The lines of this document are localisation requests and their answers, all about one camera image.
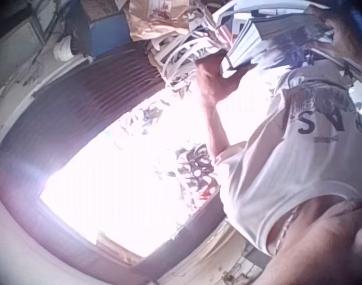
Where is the stack of printed paper sheets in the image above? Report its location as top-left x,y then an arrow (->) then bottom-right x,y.
219,4 -> 362,83

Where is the grey window frame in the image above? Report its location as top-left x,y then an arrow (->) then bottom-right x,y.
0,0 -> 68,88

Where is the dark ribbed mat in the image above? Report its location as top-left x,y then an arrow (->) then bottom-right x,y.
0,44 -> 229,283

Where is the blue box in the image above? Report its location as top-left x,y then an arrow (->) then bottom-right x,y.
88,12 -> 135,58

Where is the heap of white paper strips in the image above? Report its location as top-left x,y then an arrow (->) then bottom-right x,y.
145,7 -> 231,93

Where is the printed black and white paper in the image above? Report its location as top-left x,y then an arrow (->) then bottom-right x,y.
174,142 -> 224,210
118,99 -> 172,138

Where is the person's left hand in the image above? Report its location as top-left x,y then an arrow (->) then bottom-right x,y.
195,52 -> 244,107

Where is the crumpled brown paper bag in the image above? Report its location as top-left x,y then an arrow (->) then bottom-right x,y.
123,0 -> 207,43

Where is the brown cardboard box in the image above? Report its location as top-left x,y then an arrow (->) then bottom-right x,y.
80,0 -> 131,19

